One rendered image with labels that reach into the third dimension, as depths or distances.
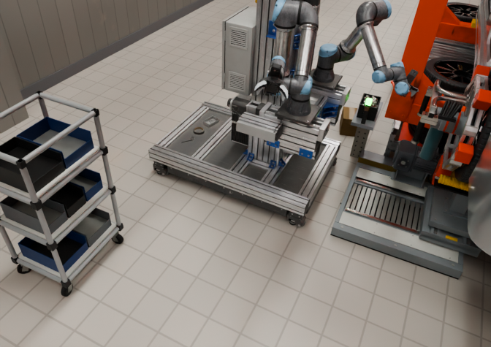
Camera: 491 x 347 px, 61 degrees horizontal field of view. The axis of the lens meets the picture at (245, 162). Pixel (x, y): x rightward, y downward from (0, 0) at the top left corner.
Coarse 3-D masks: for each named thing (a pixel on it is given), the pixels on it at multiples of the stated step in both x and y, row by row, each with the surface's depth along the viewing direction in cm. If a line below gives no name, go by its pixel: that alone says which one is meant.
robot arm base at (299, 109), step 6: (288, 102) 252; (294, 102) 246; (300, 102) 245; (306, 102) 246; (288, 108) 250; (294, 108) 247; (300, 108) 246; (306, 108) 247; (294, 114) 248; (300, 114) 248; (306, 114) 249
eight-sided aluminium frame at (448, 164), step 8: (472, 80) 244; (480, 80) 234; (480, 88) 222; (488, 88) 222; (472, 112) 219; (480, 112) 218; (480, 120) 217; (464, 128) 219; (472, 128) 218; (448, 136) 270; (456, 136) 267; (464, 136) 221; (472, 136) 219; (448, 144) 266; (456, 144) 265; (448, 152) 261; (448, 160) 240; (448, 168) 250; (456, 168) 240
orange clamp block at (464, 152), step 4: (460, 144) 222; (464, 144) 222; (456, 148) 226; (460, 148) 218; (464, 148) 218; (468, 148) 219; (472, 148) 219; (456, 152) 222; (460, 152) 217; (464, 152) 216; (468, 152) 216; (472, 152) 216; (456, 156) 219; (460, 156) 218; (464, 156) 217; (468, 156) 216; (472, 156) 216; (456, 160) 220; (460, 160) 219; (464, 160) 219; (468, 160) 218
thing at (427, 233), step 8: (432, 192) 302; (424, 208) 291; (424, 216) 279; (424, 224) 276; (424, 232) 269; (432, 232) 268; (440, 232) 271; (448, 232) 271; (432, 240) 270; (440, 240) 267; (448, 240) 265; (456, 240) 262; (464, 240) 264; (456, 248) 266; (464, 248) 263; (472, 248) 261
